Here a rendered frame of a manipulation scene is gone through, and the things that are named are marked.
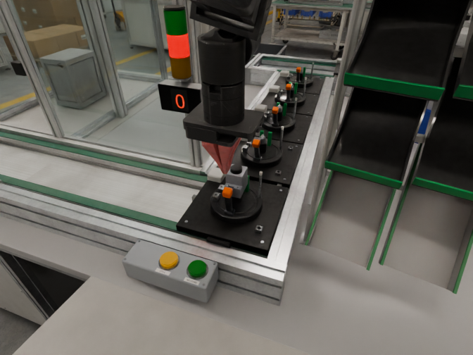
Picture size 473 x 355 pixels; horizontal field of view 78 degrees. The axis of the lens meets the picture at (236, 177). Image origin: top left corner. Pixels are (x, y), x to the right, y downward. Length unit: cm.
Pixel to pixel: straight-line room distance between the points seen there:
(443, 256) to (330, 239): 22
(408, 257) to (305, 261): 25
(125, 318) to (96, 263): 19
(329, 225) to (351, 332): 23
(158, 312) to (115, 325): 9
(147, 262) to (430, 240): 60
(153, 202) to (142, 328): 35
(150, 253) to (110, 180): 40
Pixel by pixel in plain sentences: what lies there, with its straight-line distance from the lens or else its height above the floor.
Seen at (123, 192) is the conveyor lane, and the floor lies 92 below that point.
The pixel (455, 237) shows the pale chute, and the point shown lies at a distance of 74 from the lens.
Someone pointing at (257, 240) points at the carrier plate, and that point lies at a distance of 71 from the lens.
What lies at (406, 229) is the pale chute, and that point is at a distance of 72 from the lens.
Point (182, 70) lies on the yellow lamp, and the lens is 78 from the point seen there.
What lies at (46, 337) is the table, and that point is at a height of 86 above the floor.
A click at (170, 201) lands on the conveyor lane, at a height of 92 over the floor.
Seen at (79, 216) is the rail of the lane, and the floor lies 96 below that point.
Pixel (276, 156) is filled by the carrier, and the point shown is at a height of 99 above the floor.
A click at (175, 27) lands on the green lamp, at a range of 75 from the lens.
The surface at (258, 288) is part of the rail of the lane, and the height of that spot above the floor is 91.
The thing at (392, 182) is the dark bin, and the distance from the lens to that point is 56.
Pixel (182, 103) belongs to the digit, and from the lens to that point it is 81.
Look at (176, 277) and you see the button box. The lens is 67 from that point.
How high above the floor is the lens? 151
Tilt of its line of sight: 38 degrees down
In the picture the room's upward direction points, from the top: straight up
